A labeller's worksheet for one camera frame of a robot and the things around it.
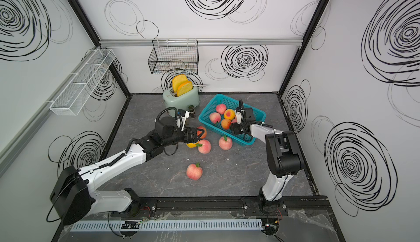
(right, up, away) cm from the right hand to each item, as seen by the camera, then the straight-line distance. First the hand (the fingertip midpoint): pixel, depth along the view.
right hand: (238, 126), depth 98 cm
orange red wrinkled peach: (-22, 0, -24) cm, 33 cm away
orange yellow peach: (-7, +2, -1) cm, 8 cm away
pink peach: (-8, -8, -9) cm, 15 cm away
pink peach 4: (-2, +4, -2) cm, 5 cm away
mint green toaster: (-30, +18, +2) cm, 35 cm away
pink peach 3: (-14, +5, +2) cm, 15 cm away
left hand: (-22, 0, -20) cm, 30 cm away
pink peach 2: (-10, +11, +7) cm, 16 cm away
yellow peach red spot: (-27, -10, -7) cm, 30 cm away
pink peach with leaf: (-20, -9, -11) cm, 25 cm away
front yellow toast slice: (-32, +23, -3) cm, 40 cm away
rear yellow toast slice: (-37, +28, +2) cm, 46 cm away
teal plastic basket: (-20, +4, -2) cm, 21 cm away
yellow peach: (-5, +7, +3) cm, 9 cm away
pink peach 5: (-24, -20, -19) cm, 37 cm away
